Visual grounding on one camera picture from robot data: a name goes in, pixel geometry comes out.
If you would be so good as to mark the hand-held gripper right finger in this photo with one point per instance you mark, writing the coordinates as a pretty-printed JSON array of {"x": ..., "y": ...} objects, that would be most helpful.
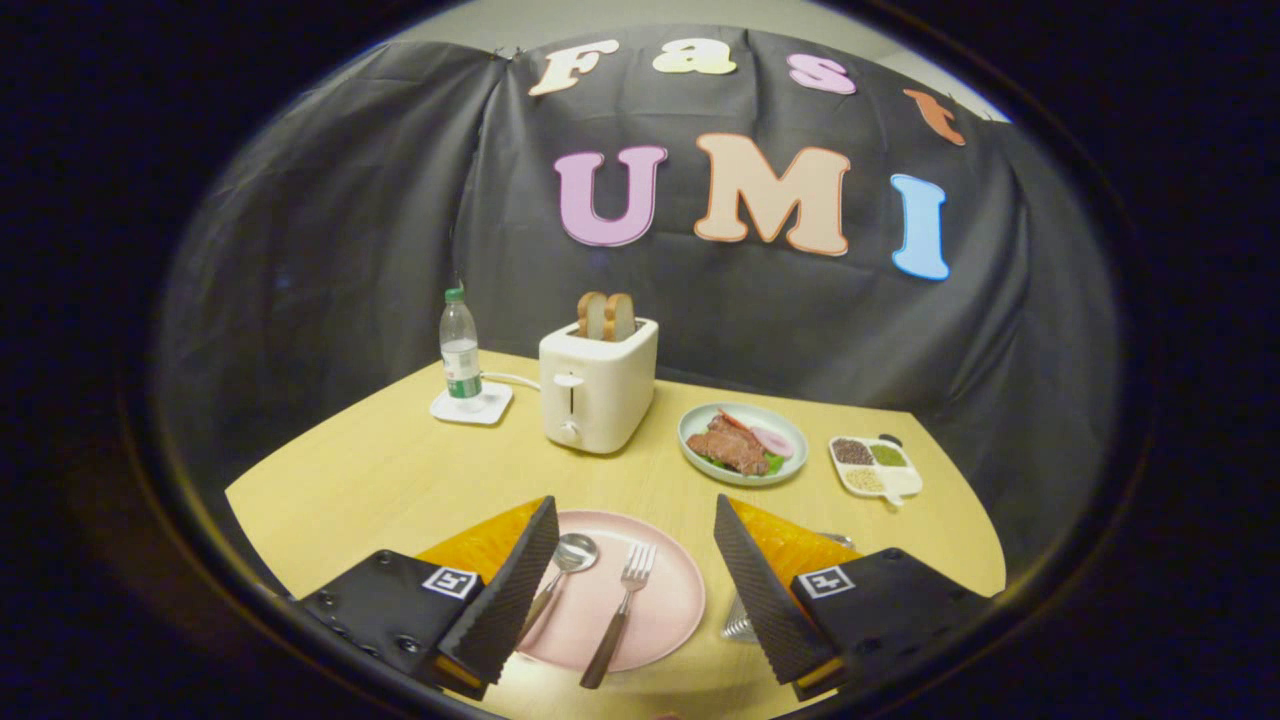
[{"x": 765, "y": 590}]

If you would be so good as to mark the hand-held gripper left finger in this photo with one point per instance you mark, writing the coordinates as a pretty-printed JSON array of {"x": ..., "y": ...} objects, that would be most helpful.
[{"x": 508, "y": 600}]

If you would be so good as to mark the pink plate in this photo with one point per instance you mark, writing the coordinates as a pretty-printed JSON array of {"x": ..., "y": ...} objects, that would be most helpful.
[{"x": 660, "y": 600}]

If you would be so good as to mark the light green plate of food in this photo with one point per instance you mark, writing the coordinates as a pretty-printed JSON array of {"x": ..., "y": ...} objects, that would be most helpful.
[{"x": 742, "y": 443}]

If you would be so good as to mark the white divided condiment dish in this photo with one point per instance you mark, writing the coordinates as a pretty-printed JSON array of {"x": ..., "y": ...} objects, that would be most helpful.
[{"x": 876, "y": 467}]

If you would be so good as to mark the white square coaster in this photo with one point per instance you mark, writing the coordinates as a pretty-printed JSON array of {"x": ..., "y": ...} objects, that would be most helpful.
[{"x": 470, "y": 409}]

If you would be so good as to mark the white toaster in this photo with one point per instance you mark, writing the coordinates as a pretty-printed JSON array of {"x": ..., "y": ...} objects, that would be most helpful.
[{"x": 597, "y": 388}]

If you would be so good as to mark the clear plastic water bottle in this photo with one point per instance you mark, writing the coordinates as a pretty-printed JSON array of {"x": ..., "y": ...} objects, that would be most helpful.
[{"x": 460, "y": 350}]

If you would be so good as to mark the toasted bread slice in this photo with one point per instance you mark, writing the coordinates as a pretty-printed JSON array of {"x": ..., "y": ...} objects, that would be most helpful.
[
  {"x": 620, "y": 317},
  {"x": 591, "y": 316}
]

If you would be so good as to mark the black backdrop cloth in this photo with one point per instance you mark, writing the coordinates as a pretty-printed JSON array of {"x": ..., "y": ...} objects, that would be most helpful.
[{"x": 330, "y": 250}]

